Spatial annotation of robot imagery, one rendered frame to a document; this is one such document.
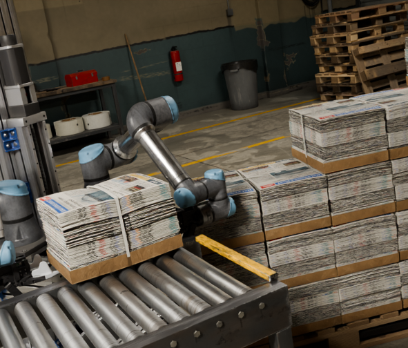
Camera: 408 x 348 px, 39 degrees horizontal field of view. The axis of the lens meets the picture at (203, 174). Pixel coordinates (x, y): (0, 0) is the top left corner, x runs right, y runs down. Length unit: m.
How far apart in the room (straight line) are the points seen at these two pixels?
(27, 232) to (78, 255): 0.49
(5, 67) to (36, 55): 6.25
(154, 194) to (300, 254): 0.85
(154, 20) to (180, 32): 0.47
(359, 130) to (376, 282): 0.68
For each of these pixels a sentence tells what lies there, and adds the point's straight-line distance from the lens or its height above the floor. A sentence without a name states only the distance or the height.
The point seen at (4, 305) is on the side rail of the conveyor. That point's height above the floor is 0.80.
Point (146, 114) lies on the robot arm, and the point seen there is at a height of 1.20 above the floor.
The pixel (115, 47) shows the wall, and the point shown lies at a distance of 9.09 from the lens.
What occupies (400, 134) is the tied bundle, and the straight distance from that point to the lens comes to 2.50.
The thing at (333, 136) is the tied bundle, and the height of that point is 0.98.
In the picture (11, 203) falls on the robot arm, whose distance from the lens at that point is 2.21.
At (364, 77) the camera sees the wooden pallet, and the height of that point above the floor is 0.39.
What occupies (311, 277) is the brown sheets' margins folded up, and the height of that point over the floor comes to 0.40.
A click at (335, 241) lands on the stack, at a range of 2.50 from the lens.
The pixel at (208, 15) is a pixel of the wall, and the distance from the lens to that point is 9.80.
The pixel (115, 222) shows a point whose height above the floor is 0.96.
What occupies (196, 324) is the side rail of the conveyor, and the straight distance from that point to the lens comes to 1.47.
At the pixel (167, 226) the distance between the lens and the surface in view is 1.87.
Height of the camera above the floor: 1.51
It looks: 15 degrees down
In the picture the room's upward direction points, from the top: 9 degrees counter-clockwise
